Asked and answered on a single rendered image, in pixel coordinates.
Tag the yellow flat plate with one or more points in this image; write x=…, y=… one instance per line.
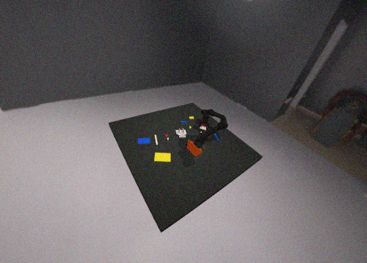
x=162, y=157

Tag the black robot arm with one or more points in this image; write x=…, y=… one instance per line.
x=221, y=126

